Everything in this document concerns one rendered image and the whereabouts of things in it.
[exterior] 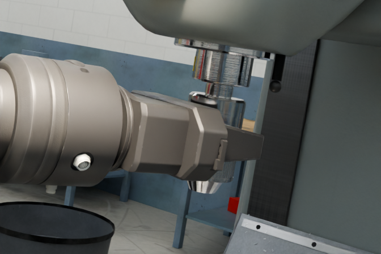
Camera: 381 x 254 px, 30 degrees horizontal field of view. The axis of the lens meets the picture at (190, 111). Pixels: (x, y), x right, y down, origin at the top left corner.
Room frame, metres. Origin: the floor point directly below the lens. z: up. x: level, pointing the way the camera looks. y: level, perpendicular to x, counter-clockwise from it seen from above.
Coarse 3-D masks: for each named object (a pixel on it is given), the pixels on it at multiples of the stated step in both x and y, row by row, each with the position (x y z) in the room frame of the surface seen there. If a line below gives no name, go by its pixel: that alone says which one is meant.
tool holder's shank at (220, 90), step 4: (208, 84) 0.57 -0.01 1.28; (212, 84) 0.57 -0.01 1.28; (216, 84) 0.57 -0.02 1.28; (220, 84) 0.57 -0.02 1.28; (224, 84) 0.56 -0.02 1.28; (208, 88) 0.57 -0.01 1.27; (212, 88) 0.57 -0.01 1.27; (216, 88) 0.57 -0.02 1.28; (220, 88) 0.57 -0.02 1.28; (224, 88) 0.57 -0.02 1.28; (228, 88) 0.57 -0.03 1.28; (232, 88) 0.58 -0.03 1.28; (204, 92) 0.58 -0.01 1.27; (208, 92) 0.57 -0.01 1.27; (212, 92) 0.57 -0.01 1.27; (216, 92) 0.57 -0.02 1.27; (220, 92) 0.57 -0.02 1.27; (224, 92) 0.57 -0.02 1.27; (228, 92) 0.57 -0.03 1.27; (232, 92) 0.58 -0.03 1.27; (220, 96) 0.57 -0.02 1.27; (224, 96) 0.57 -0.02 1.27; (228, 96) 0.57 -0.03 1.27
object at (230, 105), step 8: (192, 96) 0.57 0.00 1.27; (200, 96) 0.56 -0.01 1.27; (208, 96) 0.56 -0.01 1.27; (216, 96) 0.57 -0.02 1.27; (208, 104) 0.56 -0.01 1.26; (216, 104) 0.56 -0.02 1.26; (224, 104) 0.56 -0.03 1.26; (232, 104) 0.56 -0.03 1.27; (240, 104) 0.57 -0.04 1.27; (240, 112) 0.57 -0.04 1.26
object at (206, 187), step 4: (188, 184) 0.57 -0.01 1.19; (192, 184) 0.57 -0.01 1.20; (196, 184) 0.57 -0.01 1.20; (200, 184) 0.57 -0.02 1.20; (204, 184) 0.56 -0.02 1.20; (208, 184) 0.57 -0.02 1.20; (212, 184) 0.57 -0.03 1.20; (216, 184) 0.57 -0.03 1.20; (220, 184) 0.57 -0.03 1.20; (192, 188) 0.57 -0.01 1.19; (196, 188) 0.57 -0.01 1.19; (200, 188) 0.57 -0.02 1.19; (204, 188) 0.57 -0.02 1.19; (208, 188) 0.57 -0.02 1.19; (212, 188) 0.57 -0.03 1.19; (216, 188) 0.57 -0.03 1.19; (200, 192) 0.57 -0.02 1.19; (204, 192) 0.57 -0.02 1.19; (208, 192) 0.57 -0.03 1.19; (212, 192) 0.57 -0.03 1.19
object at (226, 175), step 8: (224, 112) 0.56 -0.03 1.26; (232, 112) 0.56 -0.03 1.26; (224, 120) 0.56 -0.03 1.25; (232, 120) 0.56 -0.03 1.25; (240, 120) 0.57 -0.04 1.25; (240, 128) 0.57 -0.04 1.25; (224, 168) 0.56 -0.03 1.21; (232, 168) 0.57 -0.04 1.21; (216, 176) 0.56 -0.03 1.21; (224, 176) 0.56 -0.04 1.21; (232, 176) 0.57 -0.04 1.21
